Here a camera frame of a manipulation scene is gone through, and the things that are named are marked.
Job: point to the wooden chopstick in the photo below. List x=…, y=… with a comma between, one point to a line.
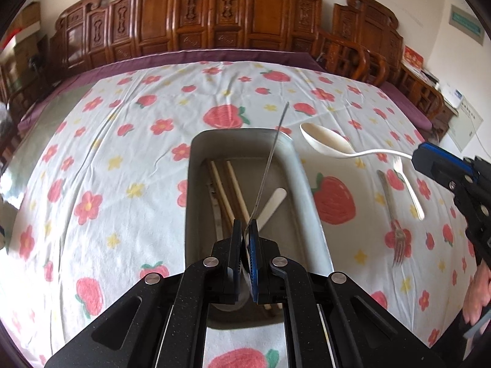
x=238, y=191
x=222, y=195

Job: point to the white wall paper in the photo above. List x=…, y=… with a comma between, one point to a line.
x=470, y=120

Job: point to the cream plastic fork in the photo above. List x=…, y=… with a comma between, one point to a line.
x=410, y=191

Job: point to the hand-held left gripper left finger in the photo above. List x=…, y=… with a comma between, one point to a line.
x=236, y=268

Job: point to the grey metal tray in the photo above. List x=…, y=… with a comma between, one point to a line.
x=307, y=207

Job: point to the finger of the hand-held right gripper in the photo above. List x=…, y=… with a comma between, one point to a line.
x=433, y=165
x=441, y=150

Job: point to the wooden armchair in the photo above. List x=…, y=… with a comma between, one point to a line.
x=353, y=59

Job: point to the green wall sign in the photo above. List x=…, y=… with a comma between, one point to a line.
x=466, y=23

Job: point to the carved wooden panel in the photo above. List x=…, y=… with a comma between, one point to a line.
x=368, y=27

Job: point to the strawberry flower printed blanket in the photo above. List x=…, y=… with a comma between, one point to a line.
x=126, y=161

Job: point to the cream ladle spoon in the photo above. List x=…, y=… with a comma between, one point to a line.
x=326, y=140

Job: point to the red box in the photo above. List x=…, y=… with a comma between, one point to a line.
x=413, y=55

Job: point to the stack of cardboard boxes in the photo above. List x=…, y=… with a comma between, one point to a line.
x=21, y=34

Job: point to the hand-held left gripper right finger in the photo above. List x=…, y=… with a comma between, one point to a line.
x=255, y=268

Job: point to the person's right hand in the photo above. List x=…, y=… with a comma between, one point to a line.
x=483, y=291

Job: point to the metal fork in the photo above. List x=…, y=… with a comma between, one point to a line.
x=389, y=203

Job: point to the thin metal chopstick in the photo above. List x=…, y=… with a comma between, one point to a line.
x=268, y=168

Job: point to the carved wooden headboard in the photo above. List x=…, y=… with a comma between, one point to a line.
x=191, y=15

